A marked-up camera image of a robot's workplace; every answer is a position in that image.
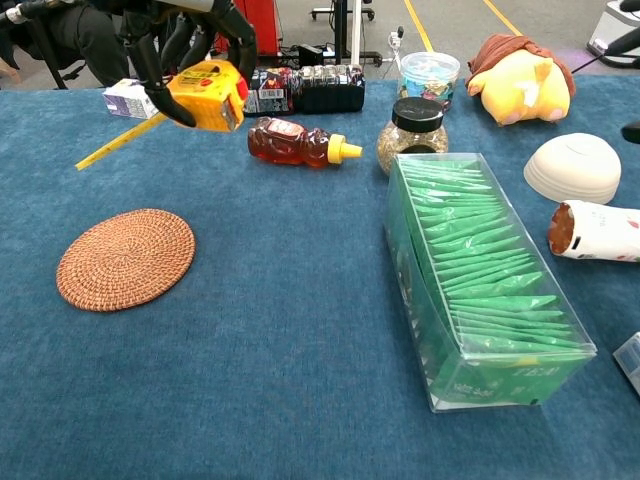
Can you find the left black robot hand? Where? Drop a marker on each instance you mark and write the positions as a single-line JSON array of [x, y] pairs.
[[150, 65]]

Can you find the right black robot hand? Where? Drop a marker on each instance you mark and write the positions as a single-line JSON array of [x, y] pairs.
[[631, 133]]

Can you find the yellow tape measure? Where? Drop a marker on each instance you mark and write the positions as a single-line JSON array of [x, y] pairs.
[[210, 95]]

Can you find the black box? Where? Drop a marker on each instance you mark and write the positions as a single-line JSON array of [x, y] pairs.
[[311, 54]]

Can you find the small white purple carton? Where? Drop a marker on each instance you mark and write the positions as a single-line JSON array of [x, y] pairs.
[[127, 102]]

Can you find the white sneaker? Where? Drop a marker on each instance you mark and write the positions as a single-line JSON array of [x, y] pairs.
[[95, 45]]

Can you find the beige upturned bowl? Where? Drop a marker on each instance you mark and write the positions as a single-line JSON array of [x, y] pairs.
[[575, 165]]

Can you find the white printed drink bottle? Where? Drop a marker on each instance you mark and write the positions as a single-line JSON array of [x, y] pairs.
[[600, 230]]

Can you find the black tripod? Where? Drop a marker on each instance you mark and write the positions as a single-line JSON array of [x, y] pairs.
[[341, 30], [47, 60]]

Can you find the white machine housing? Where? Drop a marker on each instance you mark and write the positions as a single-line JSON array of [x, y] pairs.
[[610, 22]]

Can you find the yellow plush toy brown cape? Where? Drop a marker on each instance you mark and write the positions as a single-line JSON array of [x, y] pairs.
[[520, 90]]

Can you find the red cabinet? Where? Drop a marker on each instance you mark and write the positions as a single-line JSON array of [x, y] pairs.
[[267, 25]]

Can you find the bear-shaped honey bottle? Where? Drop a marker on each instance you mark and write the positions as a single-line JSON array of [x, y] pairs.
[[285, 145]]

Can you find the dark beverage plastic bottle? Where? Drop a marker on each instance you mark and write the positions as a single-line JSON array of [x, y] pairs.
[[310, 90]]

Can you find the round woven rattan coaster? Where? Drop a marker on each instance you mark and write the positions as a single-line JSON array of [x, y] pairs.
[[125, 260]]

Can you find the clear box of green sachets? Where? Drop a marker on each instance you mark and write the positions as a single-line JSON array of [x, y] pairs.
[[480, 260]]

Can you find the clear jar of colourful clips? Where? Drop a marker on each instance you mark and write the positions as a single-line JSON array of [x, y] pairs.
[[430, 75]]

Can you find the glass spice jar black lid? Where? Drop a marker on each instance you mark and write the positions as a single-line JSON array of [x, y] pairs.
[[417, 115]]

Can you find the small purple white box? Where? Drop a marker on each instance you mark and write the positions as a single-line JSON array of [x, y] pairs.
[[631, 362]]

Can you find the small white clamp stand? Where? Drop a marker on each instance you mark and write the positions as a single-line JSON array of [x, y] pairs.
[[396, 42]]

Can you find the blue table cloth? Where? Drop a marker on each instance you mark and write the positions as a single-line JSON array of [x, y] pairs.
[[280, 350]]

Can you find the white frame pole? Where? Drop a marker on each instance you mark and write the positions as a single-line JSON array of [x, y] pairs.
[[355, 30]]

